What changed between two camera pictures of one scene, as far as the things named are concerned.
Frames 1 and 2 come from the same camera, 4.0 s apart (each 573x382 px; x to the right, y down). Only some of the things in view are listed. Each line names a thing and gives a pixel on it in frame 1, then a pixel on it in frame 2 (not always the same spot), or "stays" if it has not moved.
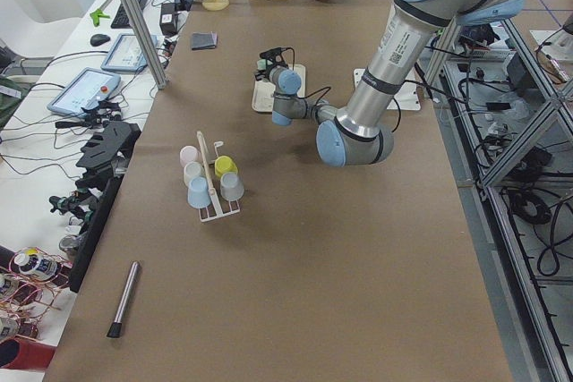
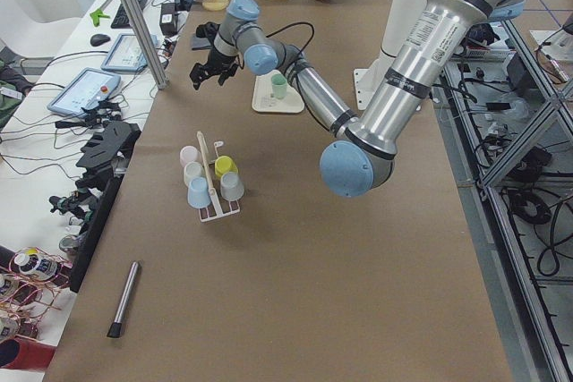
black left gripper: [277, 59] to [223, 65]
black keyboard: [122, 20] stays
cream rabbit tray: [263, 91] stays
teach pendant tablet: [88, 87] stays
